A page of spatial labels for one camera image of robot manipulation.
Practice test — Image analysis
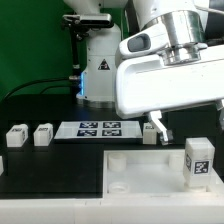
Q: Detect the white part at left edge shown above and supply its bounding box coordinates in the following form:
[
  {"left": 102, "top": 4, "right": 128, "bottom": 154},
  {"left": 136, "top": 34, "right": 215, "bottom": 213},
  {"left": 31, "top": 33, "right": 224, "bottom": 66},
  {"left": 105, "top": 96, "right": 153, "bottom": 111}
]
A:
[{"left": 0, "top": 156, "right": 4, "bottom": 176}]

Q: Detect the white L-shaped obstacle wall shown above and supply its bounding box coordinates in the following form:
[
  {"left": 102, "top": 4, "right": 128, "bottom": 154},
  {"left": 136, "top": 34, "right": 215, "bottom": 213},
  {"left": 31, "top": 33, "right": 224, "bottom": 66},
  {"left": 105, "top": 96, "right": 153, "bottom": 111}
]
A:
[{"left": 0, "top": 195, "right": 224, "bottom": 224}]

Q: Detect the plate with fiducial markers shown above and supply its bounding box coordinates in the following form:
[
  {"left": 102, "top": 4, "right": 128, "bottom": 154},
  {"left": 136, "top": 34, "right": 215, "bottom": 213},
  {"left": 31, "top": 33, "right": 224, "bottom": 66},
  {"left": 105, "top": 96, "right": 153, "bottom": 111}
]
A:
[{"left": 55, "top": 121, "right": 142, "bottom": 140}]

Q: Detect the black cable on table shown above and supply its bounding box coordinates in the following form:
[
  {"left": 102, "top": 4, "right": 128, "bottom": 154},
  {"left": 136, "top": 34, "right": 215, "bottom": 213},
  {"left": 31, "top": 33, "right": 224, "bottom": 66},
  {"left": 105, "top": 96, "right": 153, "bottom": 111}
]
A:
[{"left": 1, "top": 77, "right": 76, "bottom": 101}]

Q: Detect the black camera on stand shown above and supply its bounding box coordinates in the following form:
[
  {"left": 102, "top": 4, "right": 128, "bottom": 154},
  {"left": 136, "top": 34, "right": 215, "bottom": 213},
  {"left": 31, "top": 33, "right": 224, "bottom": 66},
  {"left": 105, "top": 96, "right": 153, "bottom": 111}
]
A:
[{"left": 61, "top": 13, "right": 114, "bottom": 81}]

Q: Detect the white square tabletop part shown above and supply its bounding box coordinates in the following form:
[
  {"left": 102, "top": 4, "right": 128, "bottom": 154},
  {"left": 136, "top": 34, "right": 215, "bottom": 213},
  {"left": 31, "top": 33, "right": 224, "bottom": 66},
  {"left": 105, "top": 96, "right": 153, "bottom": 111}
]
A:
[{"left": 103, "top": 149, "right": 224, "bottom": 199}]

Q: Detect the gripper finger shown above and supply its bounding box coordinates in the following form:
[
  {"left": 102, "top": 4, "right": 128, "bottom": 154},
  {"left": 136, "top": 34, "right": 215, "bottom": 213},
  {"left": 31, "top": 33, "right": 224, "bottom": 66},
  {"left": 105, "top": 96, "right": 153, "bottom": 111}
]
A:
[
  {"left": 148, "top": 110, "right": 173, "bottom": 145},
  {"left": 216, "top": 99, "right": 224, "bottom": 130}
]

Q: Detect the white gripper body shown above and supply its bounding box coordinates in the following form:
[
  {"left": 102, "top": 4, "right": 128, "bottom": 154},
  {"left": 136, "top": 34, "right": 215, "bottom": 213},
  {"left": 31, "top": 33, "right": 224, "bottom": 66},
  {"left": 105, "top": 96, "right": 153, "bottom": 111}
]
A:
[{"left": 115, "top": 45, "right": 224, "bottom": 119}]

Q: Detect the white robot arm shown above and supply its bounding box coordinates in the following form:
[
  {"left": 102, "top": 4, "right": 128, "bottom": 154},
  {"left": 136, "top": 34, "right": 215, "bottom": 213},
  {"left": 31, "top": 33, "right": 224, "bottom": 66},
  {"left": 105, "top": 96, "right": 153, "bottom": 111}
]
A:
[{"left": 64, "top": 0, "right": 224, "bottom": 144}]

